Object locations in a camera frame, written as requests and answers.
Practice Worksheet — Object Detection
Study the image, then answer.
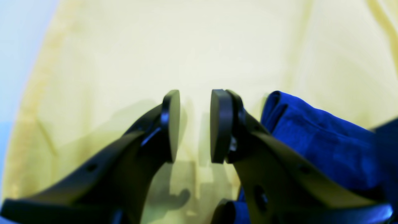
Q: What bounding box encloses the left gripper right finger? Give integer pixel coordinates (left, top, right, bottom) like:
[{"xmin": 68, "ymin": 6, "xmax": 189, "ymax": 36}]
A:
[{"xmin": 210, "ymin": 89, "xmax": 394, "ymax": 224}]

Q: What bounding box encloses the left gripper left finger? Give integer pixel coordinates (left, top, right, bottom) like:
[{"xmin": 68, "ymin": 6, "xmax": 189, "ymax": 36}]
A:
[{"xmin": 1, "ymin": 90, "xmax": 180, "ymax": 224}]

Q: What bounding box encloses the blue long-sleeve shirt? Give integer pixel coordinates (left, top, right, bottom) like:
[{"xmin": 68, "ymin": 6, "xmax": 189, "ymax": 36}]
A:
[{"xmin": 225, "ymin": 91, "xmax": 397, "ymax": 224}]

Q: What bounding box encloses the yellow table cloth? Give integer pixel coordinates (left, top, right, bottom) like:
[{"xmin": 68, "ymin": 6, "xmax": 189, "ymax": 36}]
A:
[{"xmin": 2, "ymin": 0, "xmax": 397, "ymax": 224}]

